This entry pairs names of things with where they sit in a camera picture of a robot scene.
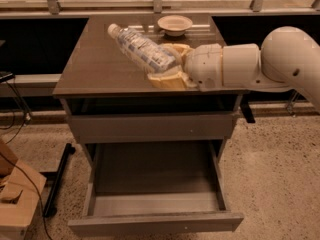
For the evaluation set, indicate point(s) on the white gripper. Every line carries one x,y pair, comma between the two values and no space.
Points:
204,65

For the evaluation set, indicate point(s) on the blue-labelled clear plastic bottle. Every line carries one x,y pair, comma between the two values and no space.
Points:
148,55

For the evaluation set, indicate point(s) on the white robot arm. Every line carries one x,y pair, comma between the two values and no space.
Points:
288,58

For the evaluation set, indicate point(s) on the grey top drawer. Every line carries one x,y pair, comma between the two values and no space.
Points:
151,128

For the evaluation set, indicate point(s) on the grey drawer cabinet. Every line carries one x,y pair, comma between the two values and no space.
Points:
102,81

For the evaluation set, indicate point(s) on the open grey middle drawer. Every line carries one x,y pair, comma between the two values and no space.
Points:
155,188

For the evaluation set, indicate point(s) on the white paper bowl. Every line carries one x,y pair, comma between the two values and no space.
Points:
175,25

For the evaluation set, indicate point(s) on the black bar behind cabinet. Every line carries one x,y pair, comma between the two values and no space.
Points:
246,110

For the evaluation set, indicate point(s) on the black floor stand bar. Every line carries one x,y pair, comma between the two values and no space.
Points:
56,179

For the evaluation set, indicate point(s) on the brown cardboard box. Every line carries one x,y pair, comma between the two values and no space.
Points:
21,186

